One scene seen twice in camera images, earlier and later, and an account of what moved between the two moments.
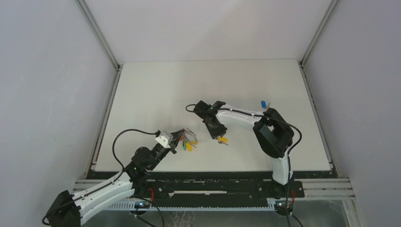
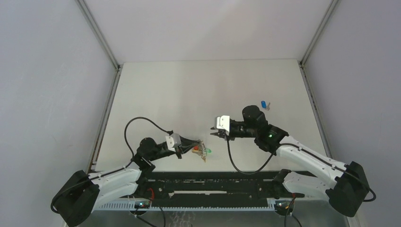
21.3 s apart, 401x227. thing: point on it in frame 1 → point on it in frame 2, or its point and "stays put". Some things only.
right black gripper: x=214 y=134 → x=216 y=134
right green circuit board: x=280 y=207 stays put
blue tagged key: x=263 y=104 stays put
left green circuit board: x=142 y=204 stays put
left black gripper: x=174 y=140 → x=187 y=144
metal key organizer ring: x=185 y=130 → x=200 y=149
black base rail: x=215 y=187 stays put
